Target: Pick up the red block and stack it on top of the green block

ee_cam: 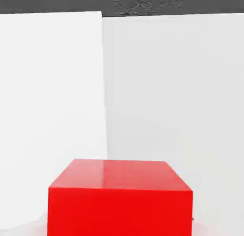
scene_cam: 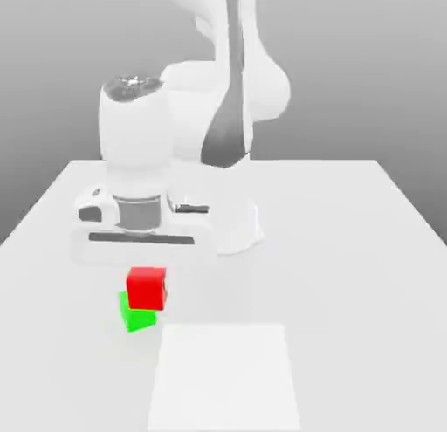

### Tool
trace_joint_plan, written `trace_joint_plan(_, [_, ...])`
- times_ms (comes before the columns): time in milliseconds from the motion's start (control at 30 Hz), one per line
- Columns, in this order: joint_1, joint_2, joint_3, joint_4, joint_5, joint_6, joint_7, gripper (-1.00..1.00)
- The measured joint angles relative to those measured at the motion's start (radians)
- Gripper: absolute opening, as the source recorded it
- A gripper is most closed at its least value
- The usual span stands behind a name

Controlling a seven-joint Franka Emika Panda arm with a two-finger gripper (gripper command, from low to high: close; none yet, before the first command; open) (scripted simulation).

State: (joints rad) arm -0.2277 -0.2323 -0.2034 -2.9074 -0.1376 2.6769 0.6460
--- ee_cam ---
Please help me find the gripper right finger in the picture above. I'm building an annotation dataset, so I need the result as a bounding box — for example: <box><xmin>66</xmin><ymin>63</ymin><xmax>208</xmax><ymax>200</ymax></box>
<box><xmin>191</xmin><ymin>216</ymin><xmax>244</xmax><ymax>236</ymax></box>

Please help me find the small red cube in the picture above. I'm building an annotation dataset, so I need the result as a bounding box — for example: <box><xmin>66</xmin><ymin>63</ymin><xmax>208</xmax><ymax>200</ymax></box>
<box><xmin>47</xmin><ymin>158</ymin><xmax>193</xmax><ymax>236</ymax></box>

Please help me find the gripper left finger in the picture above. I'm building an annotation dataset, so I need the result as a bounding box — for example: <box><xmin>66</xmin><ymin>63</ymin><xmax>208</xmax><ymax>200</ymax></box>
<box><xmin>0</xmin><ymin>210</ymin><xmax>49</xmax><ymax>236</ymax></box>

